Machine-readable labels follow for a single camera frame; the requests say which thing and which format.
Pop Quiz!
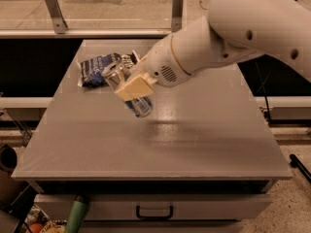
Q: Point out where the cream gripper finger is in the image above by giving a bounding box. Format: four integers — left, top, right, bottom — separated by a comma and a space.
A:
115, 73, 156, 101
130, 56, 147, 77

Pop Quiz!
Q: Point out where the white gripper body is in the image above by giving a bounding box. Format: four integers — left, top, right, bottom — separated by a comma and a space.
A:
145, 35, 191, 87

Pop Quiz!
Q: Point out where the silver blue redbull can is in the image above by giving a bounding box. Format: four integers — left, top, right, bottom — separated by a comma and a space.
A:
102, 61, 153, 117

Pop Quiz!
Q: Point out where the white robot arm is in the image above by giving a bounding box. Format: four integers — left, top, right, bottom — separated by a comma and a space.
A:
116, 0, 311, 101

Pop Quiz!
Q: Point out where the blue chip bag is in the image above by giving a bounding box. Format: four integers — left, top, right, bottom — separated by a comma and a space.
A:
78, 50, 140, 87

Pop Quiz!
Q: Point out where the green bottle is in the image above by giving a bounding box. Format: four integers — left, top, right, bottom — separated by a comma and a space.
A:
64, 194, 89, 233

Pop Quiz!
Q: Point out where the black stand leg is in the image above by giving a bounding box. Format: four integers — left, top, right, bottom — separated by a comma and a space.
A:
290, 154, 311, 183

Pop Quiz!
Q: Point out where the small orange ball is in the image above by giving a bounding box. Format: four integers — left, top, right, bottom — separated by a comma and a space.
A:
27, 223, 43, 233

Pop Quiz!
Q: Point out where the middle metal bracket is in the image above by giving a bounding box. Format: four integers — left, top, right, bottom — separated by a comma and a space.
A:
171, 0, 184, 32

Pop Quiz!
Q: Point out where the metal bracket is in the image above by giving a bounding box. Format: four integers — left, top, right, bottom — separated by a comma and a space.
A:
45, 0, 68, 34
171, 0, 184, 32

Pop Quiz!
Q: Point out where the left metal bracket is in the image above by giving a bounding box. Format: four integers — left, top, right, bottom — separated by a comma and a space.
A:
45, 0, 68, 34

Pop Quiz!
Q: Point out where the grey drawer with black handle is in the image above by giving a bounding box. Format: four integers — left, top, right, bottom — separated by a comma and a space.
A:
33, 193, 273, 221

